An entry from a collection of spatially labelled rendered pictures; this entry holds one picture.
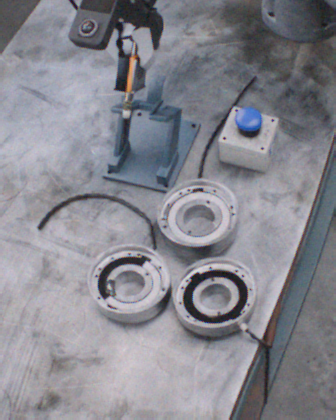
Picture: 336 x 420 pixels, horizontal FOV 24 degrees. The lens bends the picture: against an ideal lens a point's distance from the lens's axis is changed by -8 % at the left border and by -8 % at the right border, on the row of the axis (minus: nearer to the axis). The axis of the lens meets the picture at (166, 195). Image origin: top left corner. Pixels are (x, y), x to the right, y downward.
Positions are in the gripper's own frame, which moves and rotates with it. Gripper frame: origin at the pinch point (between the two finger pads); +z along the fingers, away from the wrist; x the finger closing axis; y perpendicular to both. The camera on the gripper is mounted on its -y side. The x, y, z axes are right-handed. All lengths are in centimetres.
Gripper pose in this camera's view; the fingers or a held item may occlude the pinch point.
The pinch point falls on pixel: (132, 64)
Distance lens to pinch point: 106.5
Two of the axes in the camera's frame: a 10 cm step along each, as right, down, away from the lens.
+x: -9.3, -2.3, 2.8
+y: 3.5, -7.7, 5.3
